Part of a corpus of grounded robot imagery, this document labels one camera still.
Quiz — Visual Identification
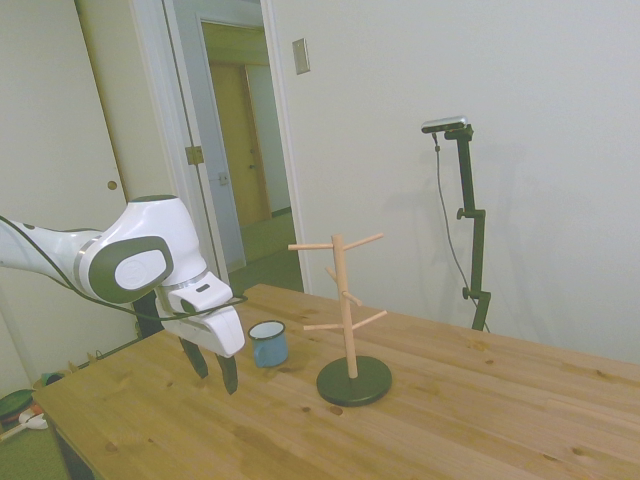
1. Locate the black camera stand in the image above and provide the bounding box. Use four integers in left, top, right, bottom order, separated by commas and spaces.
443, 124, 492, 332

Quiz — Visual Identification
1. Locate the white open door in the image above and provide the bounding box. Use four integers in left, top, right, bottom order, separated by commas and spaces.
74, 0, 231, 341

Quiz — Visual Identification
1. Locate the wooden mug tree black base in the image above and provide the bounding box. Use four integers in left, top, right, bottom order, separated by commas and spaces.
288, 232, 394, 407

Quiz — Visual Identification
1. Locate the wooden hallway door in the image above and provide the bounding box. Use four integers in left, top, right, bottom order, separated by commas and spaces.
209, 62, 274, 226

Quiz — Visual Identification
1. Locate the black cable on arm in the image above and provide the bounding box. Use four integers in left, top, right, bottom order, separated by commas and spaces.
0, 214, 250, 321

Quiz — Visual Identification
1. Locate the grey camera cable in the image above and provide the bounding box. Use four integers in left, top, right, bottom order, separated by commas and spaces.
430, 132, 476, 297

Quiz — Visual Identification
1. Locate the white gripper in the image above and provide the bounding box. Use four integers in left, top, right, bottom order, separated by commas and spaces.
164, 303, 247, 396

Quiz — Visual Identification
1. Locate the grey exterior camera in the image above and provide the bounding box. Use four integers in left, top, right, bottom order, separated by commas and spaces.
421, 114, 471, 135

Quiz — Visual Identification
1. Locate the metal wall switch plate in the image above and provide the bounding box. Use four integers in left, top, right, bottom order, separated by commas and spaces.
292, 37, 311, 76

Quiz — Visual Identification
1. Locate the blue enamel mug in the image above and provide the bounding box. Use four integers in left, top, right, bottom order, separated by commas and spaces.
248, 320, 290, 370

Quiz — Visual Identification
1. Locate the green round floor item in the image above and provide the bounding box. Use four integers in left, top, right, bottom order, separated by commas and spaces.
0, 389, 36, 420

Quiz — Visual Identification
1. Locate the white door frame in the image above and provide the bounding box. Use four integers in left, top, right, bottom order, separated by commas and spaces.
164, 0, 314, 296

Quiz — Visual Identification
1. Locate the black cabinet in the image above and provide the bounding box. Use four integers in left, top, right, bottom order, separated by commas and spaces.
130, 294, 165, 340

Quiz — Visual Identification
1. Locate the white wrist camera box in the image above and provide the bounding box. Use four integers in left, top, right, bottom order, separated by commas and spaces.
167, 277, 235, 315

